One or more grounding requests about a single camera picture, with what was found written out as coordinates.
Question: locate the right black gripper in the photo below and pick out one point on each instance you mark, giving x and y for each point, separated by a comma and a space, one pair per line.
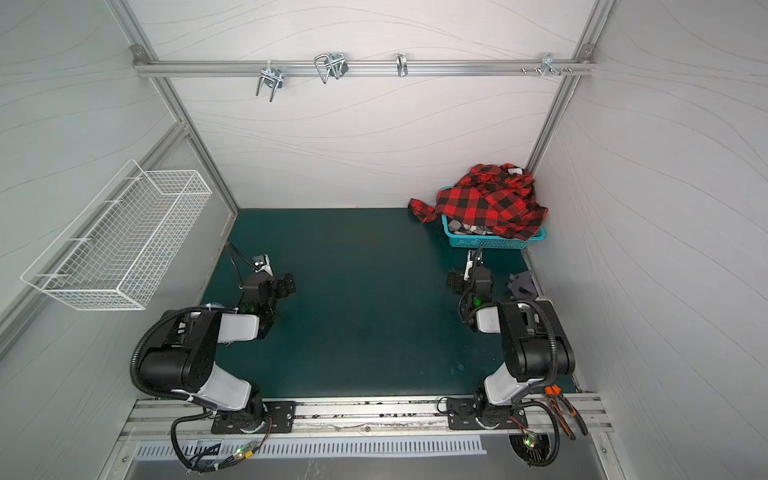
458, 281

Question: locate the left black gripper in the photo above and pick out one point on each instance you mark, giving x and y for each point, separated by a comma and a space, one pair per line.
280, 284

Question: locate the red black plaid shirt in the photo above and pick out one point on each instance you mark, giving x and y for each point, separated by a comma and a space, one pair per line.
499, 199

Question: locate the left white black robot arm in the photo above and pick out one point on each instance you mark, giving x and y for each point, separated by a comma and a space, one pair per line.
176, 358

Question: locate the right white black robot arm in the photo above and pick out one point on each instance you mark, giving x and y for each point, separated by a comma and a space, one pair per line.
534, 348

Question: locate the teal plastic basket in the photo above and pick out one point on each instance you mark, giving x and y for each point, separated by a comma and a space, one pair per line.
489, 241

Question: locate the dark grey plastic part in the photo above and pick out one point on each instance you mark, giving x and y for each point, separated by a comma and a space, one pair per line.
522, 286

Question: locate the metal u-bolt clamp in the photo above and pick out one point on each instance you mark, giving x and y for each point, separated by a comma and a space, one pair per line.
270, 80
331, 65

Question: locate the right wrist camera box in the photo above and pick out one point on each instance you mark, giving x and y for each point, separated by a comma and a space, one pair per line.
482, 282

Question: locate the orange handled pliers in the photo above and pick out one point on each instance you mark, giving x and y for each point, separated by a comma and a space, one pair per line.
563, 408

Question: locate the white wire basket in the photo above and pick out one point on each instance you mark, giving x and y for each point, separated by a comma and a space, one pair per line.
114, 254

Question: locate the white slotted cable duct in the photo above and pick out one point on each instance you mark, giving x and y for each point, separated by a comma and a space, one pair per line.
328, 447

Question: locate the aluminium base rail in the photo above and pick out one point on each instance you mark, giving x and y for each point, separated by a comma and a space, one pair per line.
352, 417

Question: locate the small metal bracket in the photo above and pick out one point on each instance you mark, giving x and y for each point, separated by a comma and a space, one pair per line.
401, 65

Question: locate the metal hook bracket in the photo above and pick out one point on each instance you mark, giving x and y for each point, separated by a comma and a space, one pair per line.
547, 67

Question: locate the horizontal aluminium rail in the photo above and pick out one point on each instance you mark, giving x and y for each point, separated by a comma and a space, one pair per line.
357, 68

